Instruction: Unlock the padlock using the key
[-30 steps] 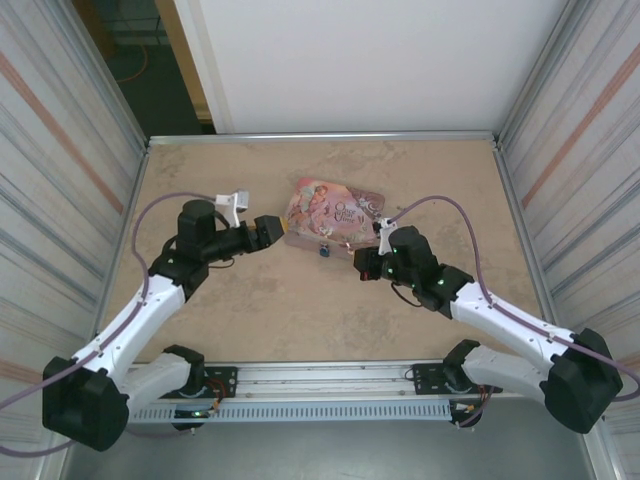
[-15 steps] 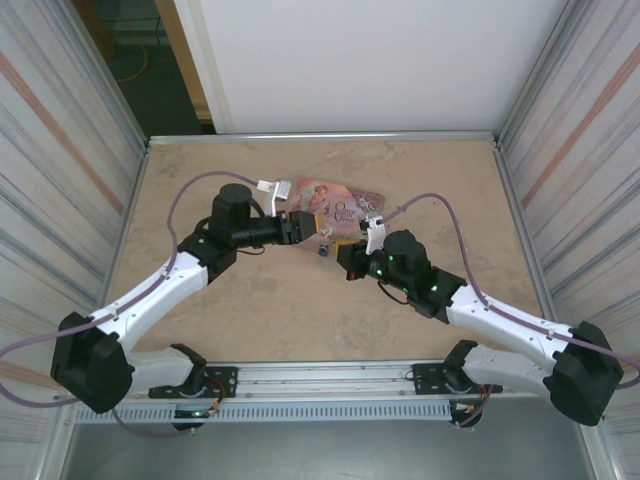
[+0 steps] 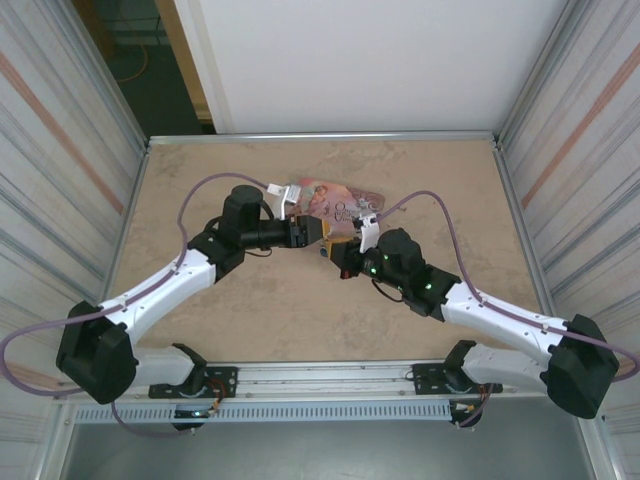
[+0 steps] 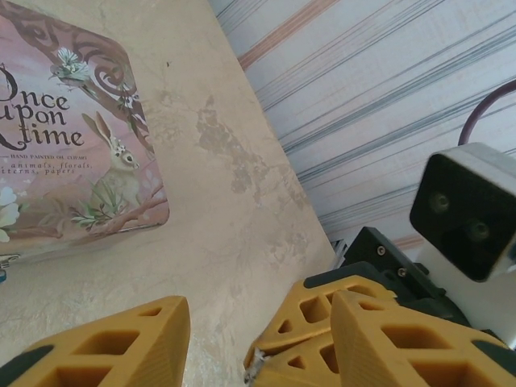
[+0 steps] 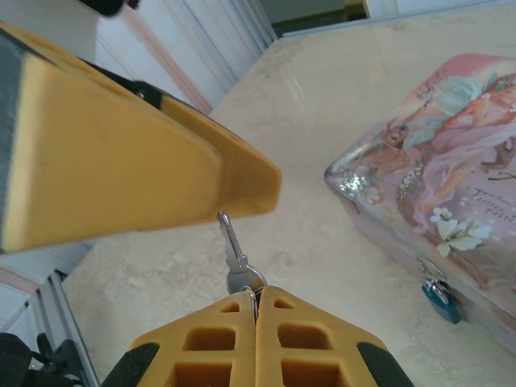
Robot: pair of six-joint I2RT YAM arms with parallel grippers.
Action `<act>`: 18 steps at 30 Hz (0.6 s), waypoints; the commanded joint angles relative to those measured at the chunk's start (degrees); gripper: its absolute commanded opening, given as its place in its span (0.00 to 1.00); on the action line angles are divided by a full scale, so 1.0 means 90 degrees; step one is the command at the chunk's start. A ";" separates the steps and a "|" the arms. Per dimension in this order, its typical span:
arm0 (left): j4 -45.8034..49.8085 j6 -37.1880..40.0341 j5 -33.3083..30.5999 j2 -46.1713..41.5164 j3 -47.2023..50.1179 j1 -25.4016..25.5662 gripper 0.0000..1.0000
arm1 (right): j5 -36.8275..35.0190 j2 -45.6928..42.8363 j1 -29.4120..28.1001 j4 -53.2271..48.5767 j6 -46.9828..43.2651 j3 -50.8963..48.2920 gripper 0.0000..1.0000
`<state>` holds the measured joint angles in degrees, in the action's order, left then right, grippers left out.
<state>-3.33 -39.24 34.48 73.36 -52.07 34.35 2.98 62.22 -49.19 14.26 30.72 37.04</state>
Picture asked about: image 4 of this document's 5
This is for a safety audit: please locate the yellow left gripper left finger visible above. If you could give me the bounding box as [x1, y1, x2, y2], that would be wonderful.
[0, 295, 191, 387]

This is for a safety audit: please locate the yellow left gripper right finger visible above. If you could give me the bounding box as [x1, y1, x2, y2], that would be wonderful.
[330, 289, 516, 387]

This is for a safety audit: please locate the small silver key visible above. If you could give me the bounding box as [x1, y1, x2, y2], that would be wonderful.
[243, 347, 268, 384]

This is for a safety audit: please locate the pink illustrated tin box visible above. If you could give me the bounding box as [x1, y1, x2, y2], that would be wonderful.
[0, 0, 171, 259]

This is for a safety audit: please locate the grey slotted cable duct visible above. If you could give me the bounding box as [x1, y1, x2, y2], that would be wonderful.
[329, 237, 349, 268]

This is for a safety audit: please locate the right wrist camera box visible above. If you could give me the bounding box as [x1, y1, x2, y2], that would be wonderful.
[409, 142, 516, 283]

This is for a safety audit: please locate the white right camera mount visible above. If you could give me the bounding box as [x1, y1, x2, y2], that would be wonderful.
[414, 241, 516, 352]

